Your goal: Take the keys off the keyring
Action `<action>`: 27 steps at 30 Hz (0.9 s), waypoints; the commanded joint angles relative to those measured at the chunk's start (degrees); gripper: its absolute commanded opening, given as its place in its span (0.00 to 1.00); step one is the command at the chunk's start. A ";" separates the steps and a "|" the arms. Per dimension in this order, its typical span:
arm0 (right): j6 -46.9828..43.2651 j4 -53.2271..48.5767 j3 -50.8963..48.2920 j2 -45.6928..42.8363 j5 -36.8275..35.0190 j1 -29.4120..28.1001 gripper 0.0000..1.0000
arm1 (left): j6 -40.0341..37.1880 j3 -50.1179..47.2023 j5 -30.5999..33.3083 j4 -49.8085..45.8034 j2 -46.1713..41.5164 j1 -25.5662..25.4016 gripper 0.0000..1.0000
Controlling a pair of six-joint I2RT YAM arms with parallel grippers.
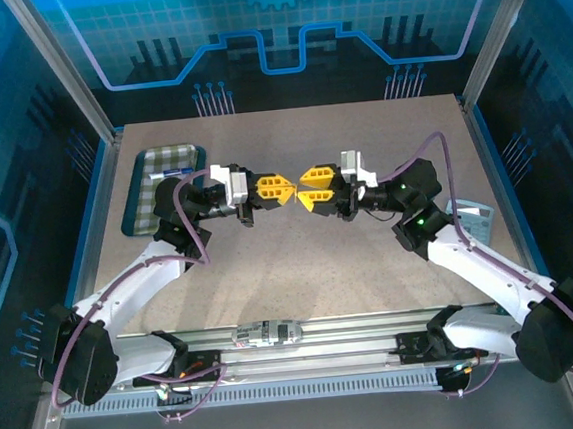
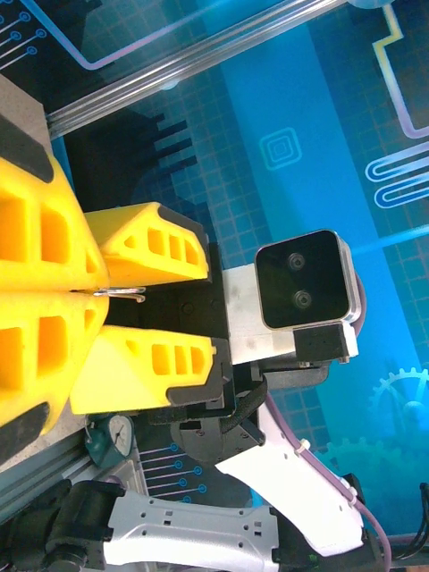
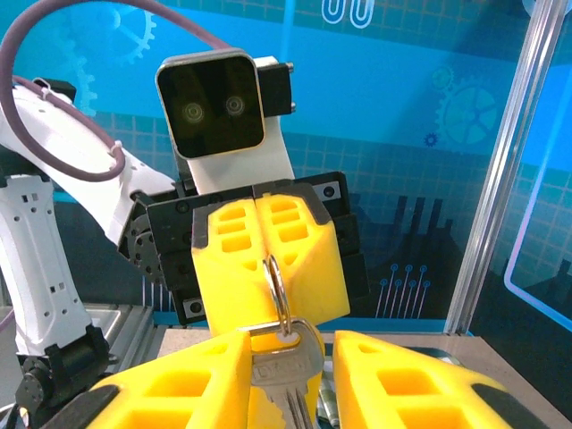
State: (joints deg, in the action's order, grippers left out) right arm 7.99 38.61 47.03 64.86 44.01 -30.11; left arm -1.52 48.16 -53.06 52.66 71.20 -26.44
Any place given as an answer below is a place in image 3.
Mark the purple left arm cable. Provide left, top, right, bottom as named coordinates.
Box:
left=0, top=0, right=231, bottom=184

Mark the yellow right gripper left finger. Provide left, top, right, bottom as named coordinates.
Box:
left=42, top=330, right=252, bottom=429

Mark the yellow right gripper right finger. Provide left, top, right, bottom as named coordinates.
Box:
left=332, top=329, right=540, bottom=429

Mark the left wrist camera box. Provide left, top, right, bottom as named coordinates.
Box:
left=155, top=47, right=267, bottom=160

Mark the aluminium mounting rail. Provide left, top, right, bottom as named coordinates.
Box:
left=82, top=303, right=166, bottom=372

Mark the silver key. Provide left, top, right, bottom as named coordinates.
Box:
left=236, top=319, right=325, bottom=429

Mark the silver keyring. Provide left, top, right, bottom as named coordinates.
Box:
left=262, top=254, right=294, bottom=336

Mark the aluminium frame post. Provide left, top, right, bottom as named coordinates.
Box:
left=446, top=0, right=567, bottom=336

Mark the blue-edged aluminium side rail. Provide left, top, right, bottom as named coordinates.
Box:
left=151, top=310, right=475, bottom=337

